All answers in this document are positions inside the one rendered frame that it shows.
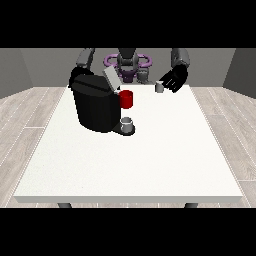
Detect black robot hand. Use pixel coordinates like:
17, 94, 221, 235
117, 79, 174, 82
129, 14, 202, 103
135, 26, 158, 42
68, 66, 95, 89
158, 64, 189, 94

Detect small grey coffee pod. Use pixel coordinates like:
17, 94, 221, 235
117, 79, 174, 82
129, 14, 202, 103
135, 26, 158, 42
155, 80, 165, 94

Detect pale grey machine lid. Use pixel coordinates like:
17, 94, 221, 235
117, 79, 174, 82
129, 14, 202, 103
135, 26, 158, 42
102, 65, 122, 92

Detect black coffee machine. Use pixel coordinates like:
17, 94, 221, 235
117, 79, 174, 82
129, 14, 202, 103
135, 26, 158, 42
71, 73, 136, 137

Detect red pod holder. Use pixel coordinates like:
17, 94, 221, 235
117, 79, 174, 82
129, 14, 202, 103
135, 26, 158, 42
119, 89, 134, 110

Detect grey robot trunk purple rings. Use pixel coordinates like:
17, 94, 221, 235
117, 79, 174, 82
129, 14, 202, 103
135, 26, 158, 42
103, 48, 153, 84

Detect small grey cup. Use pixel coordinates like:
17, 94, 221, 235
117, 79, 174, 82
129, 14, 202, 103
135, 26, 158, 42
120, 116, 135, 133

